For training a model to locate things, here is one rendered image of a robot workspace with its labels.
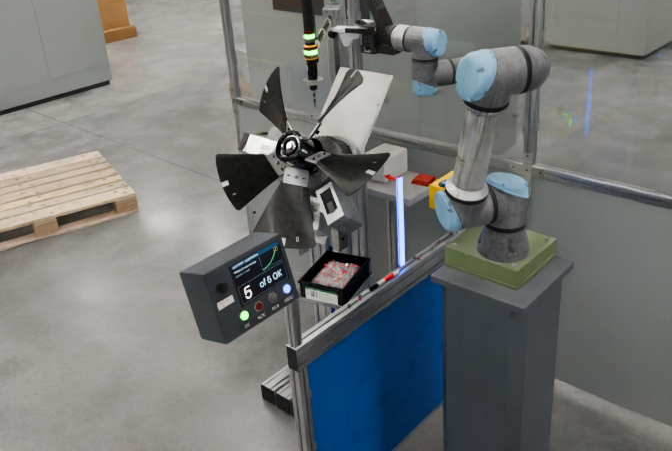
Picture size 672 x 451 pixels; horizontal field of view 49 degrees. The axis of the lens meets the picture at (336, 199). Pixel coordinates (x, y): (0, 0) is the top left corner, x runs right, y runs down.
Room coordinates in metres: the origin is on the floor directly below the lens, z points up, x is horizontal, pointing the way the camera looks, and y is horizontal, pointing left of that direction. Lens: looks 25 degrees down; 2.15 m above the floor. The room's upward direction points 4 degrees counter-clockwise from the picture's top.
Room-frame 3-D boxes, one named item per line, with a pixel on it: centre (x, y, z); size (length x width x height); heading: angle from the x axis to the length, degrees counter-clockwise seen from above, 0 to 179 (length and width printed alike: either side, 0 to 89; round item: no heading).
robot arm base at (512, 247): (1.86, -0.48, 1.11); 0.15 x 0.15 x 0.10
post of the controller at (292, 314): (1.76, 0.15, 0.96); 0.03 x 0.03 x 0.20; 47
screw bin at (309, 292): (2.13, 0.02, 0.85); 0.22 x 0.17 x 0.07; 152
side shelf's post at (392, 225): (2.87, -0.24, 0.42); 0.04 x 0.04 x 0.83; 47
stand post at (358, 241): (2.73, -0.08, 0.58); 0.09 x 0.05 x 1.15; 47
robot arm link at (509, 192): (1.86, -0.47, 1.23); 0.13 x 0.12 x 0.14; 107
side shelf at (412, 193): (2.87, -0.24, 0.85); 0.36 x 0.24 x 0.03; 47
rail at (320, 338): (2.07, -0.15, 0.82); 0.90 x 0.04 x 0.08; 137
